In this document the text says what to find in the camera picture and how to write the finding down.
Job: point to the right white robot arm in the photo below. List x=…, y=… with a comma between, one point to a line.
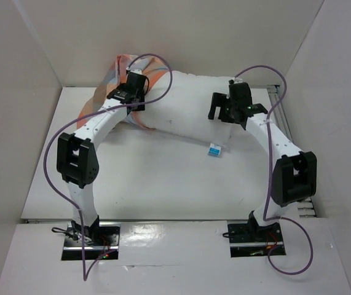
x=292, y=172

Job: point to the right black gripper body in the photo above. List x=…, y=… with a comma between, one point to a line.
x=221, y=108

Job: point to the checkered orange blue pillowcase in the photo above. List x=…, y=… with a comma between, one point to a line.
x=152, y=67

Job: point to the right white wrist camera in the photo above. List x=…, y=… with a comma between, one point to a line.
x=235, y=80

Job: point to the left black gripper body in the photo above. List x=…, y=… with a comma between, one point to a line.
x=141, y=97

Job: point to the blue white pillow tag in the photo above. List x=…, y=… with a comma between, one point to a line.
x=214, y=150

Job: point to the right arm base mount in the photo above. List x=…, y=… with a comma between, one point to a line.
x=244, y=243

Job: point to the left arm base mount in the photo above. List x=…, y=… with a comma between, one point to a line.
x=105, y=245

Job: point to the aluminium table frame rail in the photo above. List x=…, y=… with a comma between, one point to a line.
x=304, y=207

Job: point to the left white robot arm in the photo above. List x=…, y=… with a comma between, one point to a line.
x=77, y=160

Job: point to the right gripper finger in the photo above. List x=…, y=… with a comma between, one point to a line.
x=218, y=100
x=225, y=117

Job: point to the white pillow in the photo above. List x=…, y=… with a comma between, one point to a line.
x=183, y=111

